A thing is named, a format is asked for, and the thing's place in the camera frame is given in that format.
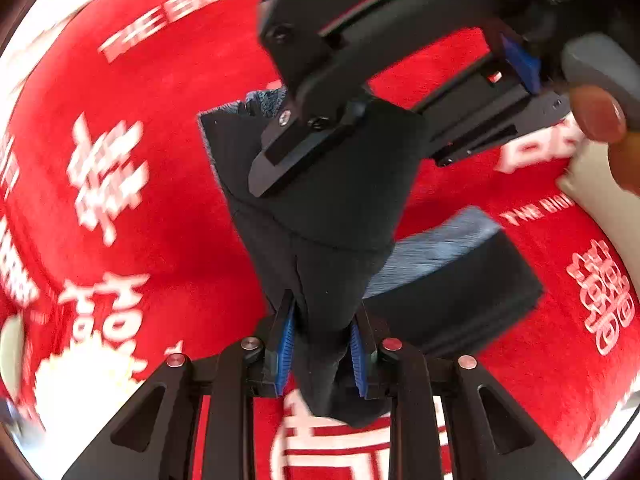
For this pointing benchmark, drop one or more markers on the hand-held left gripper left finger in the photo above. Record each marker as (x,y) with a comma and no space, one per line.
(285,355)

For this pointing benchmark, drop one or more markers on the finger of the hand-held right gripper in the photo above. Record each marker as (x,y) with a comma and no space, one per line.
(522,65)
(310,60)

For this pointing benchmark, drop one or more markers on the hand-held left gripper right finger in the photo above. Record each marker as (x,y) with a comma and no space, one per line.
(359,360)

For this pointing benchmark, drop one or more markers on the black pants with blue trim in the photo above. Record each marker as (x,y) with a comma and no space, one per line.
(325,220)

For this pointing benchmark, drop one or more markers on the person's right hand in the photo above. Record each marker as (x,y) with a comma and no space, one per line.
(597,115)

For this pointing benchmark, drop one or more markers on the white pillow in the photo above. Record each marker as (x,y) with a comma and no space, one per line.
(595,195)

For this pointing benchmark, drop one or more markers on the red printed blanket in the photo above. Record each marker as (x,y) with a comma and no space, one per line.
(175,160)

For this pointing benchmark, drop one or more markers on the pale oval cushion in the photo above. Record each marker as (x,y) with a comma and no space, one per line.
(10,350)

